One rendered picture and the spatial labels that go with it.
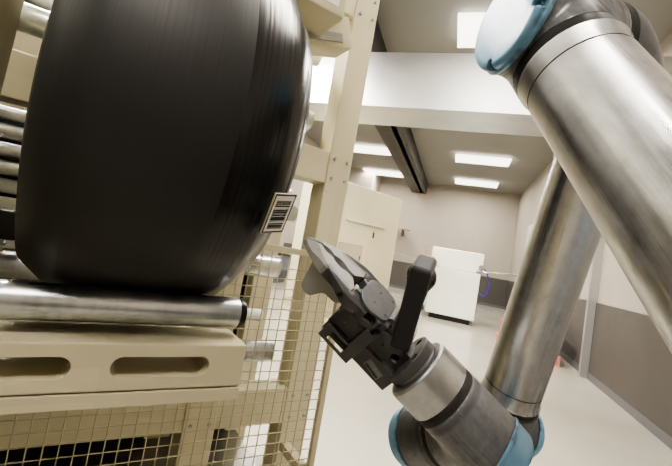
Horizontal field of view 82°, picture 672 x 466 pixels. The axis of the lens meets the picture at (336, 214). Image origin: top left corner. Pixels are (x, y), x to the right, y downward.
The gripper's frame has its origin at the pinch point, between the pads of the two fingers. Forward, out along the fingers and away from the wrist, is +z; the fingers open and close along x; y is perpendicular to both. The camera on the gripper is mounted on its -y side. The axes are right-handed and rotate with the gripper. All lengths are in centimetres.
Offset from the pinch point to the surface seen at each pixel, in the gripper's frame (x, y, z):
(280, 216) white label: -0.4, 0.9, 5.8
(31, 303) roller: -19.3, 21.7, 17.1
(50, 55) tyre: -17.9, -3.0, 29.2
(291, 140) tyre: -0.4, -7.9, 11.1
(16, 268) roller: -7, 41, 34
